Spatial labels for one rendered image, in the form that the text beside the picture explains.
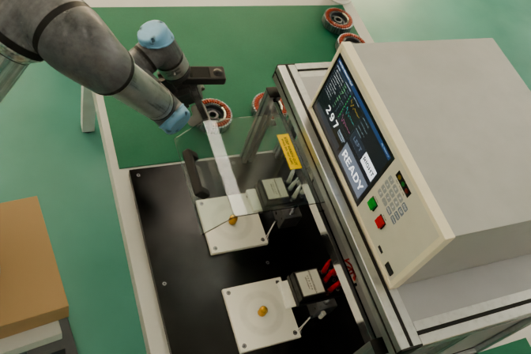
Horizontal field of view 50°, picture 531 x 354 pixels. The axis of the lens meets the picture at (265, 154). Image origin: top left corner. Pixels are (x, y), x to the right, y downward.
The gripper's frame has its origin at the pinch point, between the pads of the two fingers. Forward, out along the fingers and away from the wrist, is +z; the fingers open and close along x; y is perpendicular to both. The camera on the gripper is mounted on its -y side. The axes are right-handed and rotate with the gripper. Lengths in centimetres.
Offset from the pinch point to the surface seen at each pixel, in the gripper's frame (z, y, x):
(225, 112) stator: 3.4, -3.9, 0.1
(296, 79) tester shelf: -21.7, -26.0, 16.8
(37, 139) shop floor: 45, 82, -50
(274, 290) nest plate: 5, -5, 54
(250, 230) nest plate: 3.6, -3.2, 37.8
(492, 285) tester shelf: -8, -50, 71
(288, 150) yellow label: -19.8, -19.3, 33.2
